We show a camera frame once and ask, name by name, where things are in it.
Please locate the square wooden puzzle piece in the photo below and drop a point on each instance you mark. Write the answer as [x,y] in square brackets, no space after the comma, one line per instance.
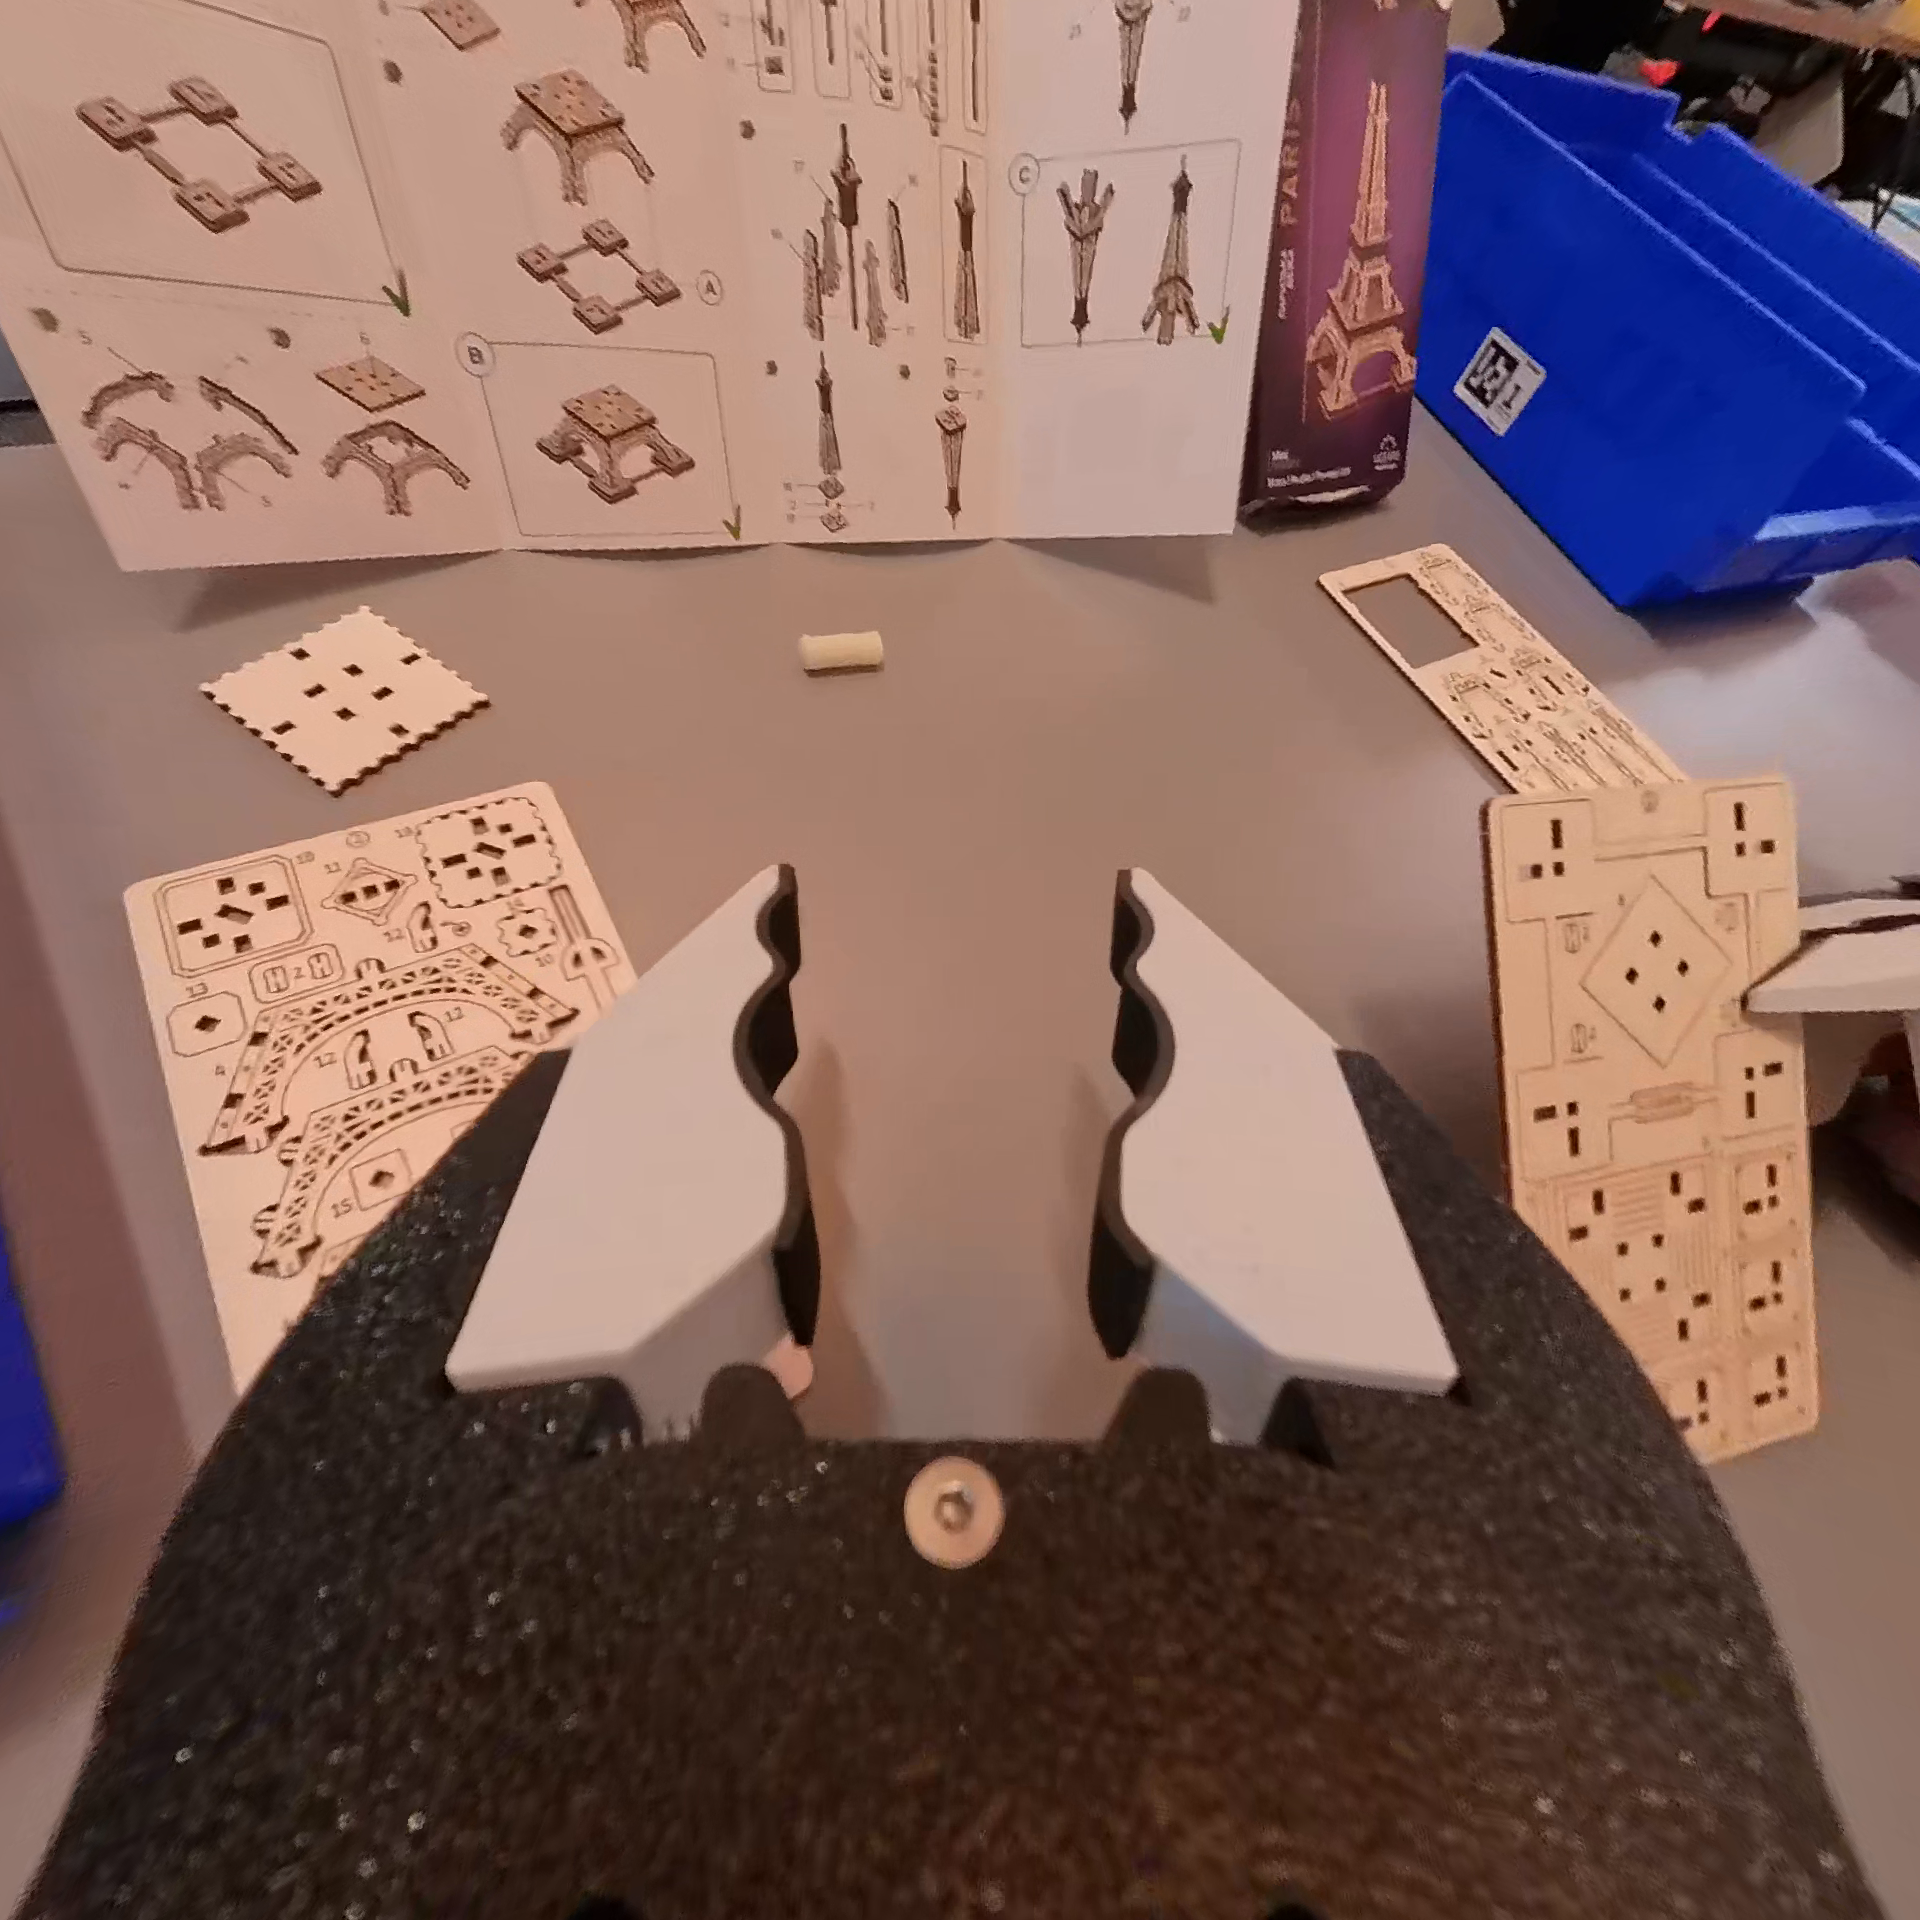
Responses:
[346,698]

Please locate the grey desk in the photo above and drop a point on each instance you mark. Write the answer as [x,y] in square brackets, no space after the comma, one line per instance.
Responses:
[960,750]

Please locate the blue plastic bin with tag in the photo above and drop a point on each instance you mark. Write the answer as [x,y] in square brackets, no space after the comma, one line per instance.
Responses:
[1635,377]

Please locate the wooden puzzle sheet with arches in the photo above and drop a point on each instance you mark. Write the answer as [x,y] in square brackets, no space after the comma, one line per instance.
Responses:
[300,1037]

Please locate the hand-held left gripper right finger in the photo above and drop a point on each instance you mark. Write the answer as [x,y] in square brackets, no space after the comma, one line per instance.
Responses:
[1276,1201]

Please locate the wooden puzzle sheet with hole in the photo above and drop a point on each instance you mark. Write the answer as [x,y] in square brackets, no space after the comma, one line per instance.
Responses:
[1546,705]

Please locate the white wax cylinder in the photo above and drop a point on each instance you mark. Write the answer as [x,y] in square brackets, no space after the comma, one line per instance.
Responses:
[842,653]

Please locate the wooden puzzle sheet with squares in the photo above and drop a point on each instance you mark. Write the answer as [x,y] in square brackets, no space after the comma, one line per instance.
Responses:
[1650,1186]

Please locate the purple puzzle box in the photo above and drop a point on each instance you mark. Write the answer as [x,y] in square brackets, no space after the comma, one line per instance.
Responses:
[1335,377]

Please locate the paper instruction sheet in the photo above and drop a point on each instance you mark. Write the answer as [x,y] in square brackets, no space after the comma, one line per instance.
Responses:
[451,270]

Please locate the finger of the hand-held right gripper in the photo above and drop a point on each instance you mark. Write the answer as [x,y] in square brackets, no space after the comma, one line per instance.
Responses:
[1851,980]
[1867,915]

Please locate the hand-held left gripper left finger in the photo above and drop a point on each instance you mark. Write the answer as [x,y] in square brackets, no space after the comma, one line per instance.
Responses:
[628,1186]

